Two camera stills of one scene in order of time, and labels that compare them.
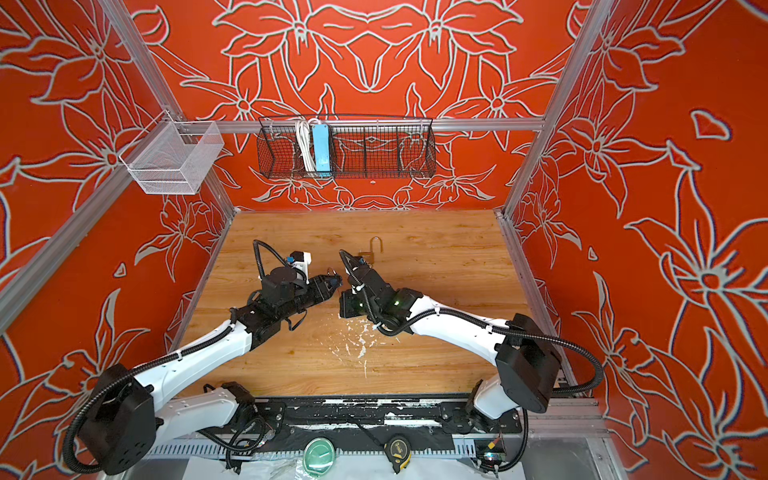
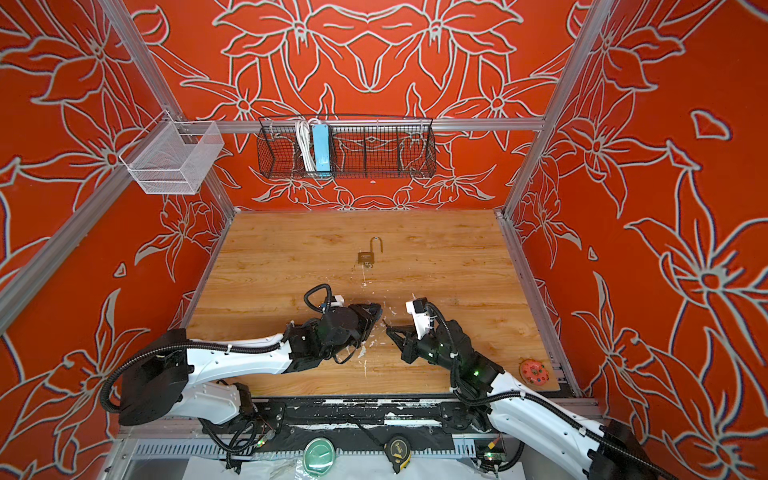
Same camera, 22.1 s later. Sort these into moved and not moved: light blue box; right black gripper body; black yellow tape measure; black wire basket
Moved: right black gripper body
Not moved: light blue box; black yellow tape measure; black wire basket
